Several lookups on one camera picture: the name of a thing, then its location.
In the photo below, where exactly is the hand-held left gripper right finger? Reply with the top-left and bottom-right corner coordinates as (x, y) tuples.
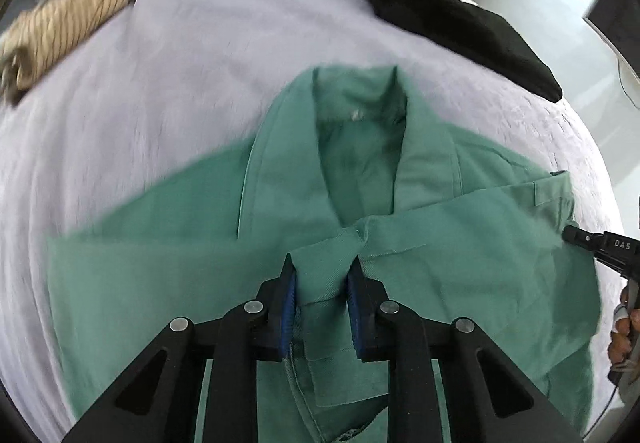
(346, 255), (583, 443)

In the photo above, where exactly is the thin black cable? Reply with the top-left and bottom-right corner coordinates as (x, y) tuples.
(616, 54), (640, 113)

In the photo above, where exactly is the lavender bed blanket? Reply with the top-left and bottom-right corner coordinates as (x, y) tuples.
(0, 0), (626, 443)

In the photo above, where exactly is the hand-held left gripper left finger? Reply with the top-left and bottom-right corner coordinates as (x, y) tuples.
(60, 253), (301, 443)

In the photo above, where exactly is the dark flat panel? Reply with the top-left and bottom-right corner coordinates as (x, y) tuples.
(582, 0), (640, 71)

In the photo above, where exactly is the person's right hand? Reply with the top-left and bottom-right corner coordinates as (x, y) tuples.
(606, 285), (640, 374)

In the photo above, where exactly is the green jacket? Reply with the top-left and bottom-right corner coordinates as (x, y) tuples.
(46, 64), (603, 443)

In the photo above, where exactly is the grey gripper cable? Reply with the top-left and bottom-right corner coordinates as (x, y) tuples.
(582, 380), (622, 440)

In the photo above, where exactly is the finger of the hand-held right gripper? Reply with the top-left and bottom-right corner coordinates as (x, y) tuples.
(562, 224), (607, 261)

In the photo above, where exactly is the black garment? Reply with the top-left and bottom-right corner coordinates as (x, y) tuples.
(359, 0), (564, 104)

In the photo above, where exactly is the beige knitted sweater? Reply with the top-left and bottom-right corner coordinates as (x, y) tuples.
(0, 0), (163, 110)

